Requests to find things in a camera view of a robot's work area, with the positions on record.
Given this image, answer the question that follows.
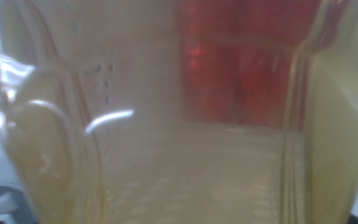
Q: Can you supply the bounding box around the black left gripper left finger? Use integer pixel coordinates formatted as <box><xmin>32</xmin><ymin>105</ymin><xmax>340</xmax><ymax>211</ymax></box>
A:
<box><xmin>0</xmin><ymin>184</ymin><xmax>39</xmax><ymax>224</ymax></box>

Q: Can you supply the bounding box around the yellow tea bottle white cap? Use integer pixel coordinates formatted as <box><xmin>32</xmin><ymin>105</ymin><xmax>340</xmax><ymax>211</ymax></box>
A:
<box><xmin>0</xmin><ymin>0</ymin><xmax>358</xmax><ymax>224</ymax></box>

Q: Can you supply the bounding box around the red cola can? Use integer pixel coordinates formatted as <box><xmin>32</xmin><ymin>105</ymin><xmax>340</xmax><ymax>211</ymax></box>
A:
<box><xmin>178</xmin><ymin>0</ymin><xmax>310</xmax><ymax>129</ymax></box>

